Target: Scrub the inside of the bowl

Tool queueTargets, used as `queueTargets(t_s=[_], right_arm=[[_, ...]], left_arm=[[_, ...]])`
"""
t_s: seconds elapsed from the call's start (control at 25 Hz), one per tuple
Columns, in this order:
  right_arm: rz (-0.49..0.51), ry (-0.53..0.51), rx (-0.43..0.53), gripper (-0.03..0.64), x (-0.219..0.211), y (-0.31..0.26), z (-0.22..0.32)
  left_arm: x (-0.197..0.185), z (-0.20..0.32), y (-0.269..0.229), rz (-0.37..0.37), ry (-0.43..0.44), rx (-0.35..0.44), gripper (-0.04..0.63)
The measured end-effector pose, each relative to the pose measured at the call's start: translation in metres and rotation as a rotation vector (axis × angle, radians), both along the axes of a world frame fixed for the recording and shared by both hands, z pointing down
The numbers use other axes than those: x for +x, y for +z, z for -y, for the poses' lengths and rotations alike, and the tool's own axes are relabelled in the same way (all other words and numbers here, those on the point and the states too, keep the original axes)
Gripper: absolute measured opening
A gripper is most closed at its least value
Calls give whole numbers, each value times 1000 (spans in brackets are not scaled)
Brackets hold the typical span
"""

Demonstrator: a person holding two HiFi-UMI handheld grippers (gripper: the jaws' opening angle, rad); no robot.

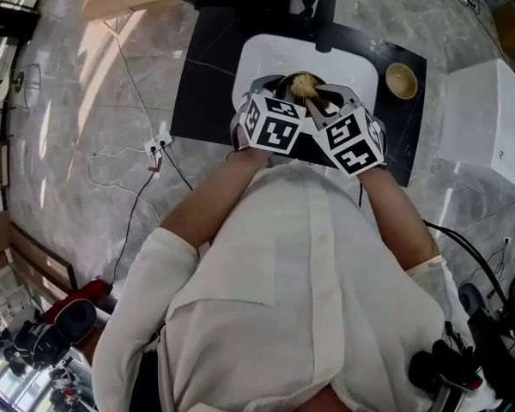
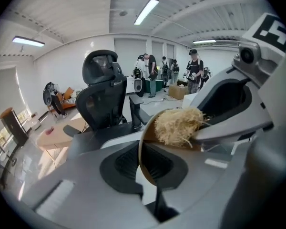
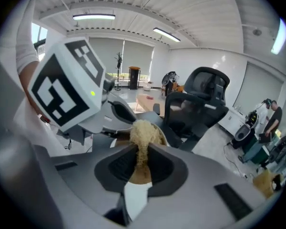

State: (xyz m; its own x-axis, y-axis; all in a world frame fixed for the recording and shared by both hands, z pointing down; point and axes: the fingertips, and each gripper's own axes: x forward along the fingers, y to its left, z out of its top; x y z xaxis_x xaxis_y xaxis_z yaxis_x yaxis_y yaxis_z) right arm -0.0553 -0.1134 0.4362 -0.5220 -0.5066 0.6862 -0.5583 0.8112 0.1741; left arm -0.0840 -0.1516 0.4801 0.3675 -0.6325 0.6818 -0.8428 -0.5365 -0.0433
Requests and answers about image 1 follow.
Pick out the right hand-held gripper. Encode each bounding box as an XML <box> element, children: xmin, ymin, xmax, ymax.
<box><xmin>306</xmin><ymin>83</ymin><xmax>387</xmax><ymax>177</ymax></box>

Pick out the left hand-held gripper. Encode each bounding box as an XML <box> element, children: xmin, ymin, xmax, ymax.
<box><xmin>230</xmin><ymin>75</ymin><xmax>306</xmax><ymax>150</ymax></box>

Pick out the beige scrubbing sponge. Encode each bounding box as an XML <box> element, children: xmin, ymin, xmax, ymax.
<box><xmin>289</xmin><ymin>72</ymin><xmax>331</xmax><ymax>113</ymax></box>

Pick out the person's right forearm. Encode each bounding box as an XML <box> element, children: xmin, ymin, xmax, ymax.
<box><xmin>358</xmin><ymin>167</ymin><xmax>439</xmax><ymax>272</ymax></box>

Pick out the person's left forearm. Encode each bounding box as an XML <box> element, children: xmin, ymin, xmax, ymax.
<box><xmin>161</xmin><ymin>146</ymin><xmax>271</xmax><ymax>248</ymax></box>

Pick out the white sink basin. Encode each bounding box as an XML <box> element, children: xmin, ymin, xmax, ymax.
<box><xmin>232</xmin><ymin>34</ymin><xmax>378</xmax><ymax>122</ymax></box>

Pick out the dark sink cabinet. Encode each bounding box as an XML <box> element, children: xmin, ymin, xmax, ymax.
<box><xmin>170</xmin><ymin>6</ymin><xmax>428</xmax><ymax>188</ymax></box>

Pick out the black faucet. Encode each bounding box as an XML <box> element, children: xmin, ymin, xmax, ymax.
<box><xmin>315</xmin><ymin>0</ymin><xmax>338</xmax><ymax>54</ymax></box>

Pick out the white box appliance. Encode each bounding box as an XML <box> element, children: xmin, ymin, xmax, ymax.
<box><xmin>437</xmin><ymin>58</ymin><xmax>515</xmax><ymax>197</ymax></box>

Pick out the person's white shirt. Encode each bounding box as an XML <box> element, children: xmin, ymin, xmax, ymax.
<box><xmin>92</xmin><ymin>161</ymin><xmax>494</xmax><ymax>412</ymax></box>

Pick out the dark grey domed case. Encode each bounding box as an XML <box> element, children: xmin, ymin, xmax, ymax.
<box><xmin>457</xmin><ymin>283</ymin><xmax>484</xmax><ymax>317</ymax></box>

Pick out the dark wooden cabinet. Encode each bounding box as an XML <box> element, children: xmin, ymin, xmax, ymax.
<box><xmin>0</xmin><ymin>0</ymin><xmax>42</xmax><ymax>42</ymax></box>

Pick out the red stool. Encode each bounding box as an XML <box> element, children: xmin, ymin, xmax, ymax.
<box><xmin>40</xmin><ymin>279</ymin><xmax>112</xmax><ymax>351</ymax></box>

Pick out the brown wooden bench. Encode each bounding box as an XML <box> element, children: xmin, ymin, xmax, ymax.
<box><xmin>8</xmin><ymin>221</ymin><xmax>78</xmax><ymax>300</ymax></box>

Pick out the black waist-mounted device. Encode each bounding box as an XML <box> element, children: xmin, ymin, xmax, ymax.
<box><xmin>409</xmin><ymin>339</ymin><xmax>484</xmax><ymax>403</ymax></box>

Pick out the black backpack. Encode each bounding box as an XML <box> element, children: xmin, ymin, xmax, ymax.
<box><xmin>12</xmin><ymin>300</ymin><xmax>98</xmax><ymax>368</ymax></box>

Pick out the black power cable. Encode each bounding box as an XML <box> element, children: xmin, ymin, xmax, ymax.
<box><xmin>109</xmin><ymin>152</ymin><xmax>162</xmax><ymax>291</ymax></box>
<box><xmin>162</xmin><ymin>148</ymin><xmax>194</xmax><ymax>192</ymax></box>

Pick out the thick black cable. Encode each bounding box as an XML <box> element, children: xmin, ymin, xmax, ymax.
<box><xmin>424</xmin><ymin>219</ymin><xmax>515</xmax><ymax>338</ymax></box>

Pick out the white power cable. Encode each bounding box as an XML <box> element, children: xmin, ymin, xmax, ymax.
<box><xmin>87</xmin><ymin>146</ymin><xmax>162</xmax><ymax>222</ymax></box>

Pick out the black wire stool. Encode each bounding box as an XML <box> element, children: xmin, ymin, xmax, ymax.
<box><xmin>10</xmin><ymin>63</ymin><xmax>42</xmax><ymax>110</ymax></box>

